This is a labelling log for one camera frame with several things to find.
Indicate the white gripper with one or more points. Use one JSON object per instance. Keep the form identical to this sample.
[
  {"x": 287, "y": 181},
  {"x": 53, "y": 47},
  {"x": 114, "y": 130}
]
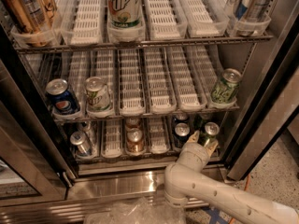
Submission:
[{"x": 198, "y": 148}]

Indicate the top wire shelf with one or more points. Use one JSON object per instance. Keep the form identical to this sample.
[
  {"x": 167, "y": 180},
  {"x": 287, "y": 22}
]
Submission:
[{"x": 220, "y": 40}]

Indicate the green can bottom shelf rear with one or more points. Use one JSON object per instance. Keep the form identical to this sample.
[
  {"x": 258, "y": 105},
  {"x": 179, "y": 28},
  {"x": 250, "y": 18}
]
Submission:
[{"x": 200, "y": 120}]

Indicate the white 7up can shelf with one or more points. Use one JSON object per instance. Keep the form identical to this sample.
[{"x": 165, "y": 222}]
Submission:
[
  {"x": 97, "y": 94},
  {"x": 124, "y": 13}
]

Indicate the green can shelf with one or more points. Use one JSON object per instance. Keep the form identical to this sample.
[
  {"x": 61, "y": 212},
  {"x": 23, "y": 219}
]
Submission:
[
  {"x": 209, "y": 134},
  {"x": 200, "y": 120},
  {"x": 226, "y": 87}
]

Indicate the fridge door left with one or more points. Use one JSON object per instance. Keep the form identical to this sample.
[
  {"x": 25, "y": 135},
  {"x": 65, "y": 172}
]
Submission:
[{"x": 31, "y": 144}]

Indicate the dark blue can bottom front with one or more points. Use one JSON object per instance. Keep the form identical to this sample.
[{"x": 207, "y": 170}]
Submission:
[{"x": 181, "y": 134}]

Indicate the fridge door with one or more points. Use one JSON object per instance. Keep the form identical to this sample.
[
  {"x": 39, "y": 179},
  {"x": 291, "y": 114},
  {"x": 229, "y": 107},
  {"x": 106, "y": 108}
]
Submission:
[
  {"x": 31, "y": 144},
  {"x": 268, "y": 98}
]

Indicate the wire shelf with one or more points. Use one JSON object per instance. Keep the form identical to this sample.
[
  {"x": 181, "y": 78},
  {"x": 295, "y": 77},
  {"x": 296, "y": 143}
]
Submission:
[
  {"x": 220, "y": 40},
  {"x": 116, "y": 114}
]

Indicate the green can middle shelf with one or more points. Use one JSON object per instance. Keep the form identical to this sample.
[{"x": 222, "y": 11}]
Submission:
[{"x": 226, "y": 87}]

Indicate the gold can top shelf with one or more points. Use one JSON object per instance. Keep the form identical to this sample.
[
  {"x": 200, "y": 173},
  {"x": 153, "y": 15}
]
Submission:
[{"x": 34, "y": 21}]

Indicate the orange can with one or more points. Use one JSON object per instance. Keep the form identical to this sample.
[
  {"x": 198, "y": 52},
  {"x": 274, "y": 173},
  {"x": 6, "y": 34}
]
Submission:
[
  {"x": 135, "y": 140},
  {"x": 132, "y": 123}
]

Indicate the orange can bottom rear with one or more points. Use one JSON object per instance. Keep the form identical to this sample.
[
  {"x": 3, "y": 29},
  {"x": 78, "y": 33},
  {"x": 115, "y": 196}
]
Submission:
[{"x": 132, "y": 123}]

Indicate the middle wire shelf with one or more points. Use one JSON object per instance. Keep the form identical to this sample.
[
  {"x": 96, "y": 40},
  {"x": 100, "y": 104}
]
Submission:
[{"x": 116, "y": 114}]

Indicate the orange can bottom front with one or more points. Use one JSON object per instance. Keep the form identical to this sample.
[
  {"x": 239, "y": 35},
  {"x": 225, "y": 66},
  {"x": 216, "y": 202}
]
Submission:
[{"x": 135, "y": 140}]

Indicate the silver can bottom rear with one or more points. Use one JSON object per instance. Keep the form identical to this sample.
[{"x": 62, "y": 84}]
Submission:
[{"x": 88, "y": 128}]

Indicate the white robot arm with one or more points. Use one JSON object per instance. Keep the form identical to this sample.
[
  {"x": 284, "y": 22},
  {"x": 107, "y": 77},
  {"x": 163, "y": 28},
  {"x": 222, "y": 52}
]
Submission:
[{"x": 184, "y": 178}]

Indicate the white 7UP can top shelf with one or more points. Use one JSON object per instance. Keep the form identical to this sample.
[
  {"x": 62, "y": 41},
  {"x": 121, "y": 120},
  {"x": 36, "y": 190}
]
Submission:
[{"x": 124, "y": 13}]

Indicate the silver blue can top shelf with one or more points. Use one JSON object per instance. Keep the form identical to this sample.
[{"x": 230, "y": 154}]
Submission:
[{"x": 247, "y": 17}]

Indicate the fridge door right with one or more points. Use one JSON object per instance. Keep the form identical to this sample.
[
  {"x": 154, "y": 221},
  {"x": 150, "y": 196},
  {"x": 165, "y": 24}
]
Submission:
[{"x": 268, "y": 98}]

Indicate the dark blue can bottom rear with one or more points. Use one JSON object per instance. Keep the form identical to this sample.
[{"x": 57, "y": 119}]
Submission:
[{"x": 180, "y": 118}]

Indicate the dark blue can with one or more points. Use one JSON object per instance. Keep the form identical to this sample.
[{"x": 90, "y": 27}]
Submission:
[
  {"x": 180, "y": 118},
  {"x": 181, "y": 134}
]

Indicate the green can bottom shelf front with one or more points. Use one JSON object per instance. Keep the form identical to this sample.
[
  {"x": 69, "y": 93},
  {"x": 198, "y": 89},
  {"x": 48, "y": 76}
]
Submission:
[{"x": 209, "y": 134}]

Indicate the blue Pepsi can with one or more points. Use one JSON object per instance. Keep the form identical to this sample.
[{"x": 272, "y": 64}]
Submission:
[{"x": 62, "y": 96}]

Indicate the silver can bottom front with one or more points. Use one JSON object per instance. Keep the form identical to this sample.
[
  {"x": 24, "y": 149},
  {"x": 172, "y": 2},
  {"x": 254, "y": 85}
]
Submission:
[{"x": 80, "y": 141}]

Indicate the white 7UP can middle shelf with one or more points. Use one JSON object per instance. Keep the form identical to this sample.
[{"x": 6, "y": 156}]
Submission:
[{"x": 97, "y": 94}]

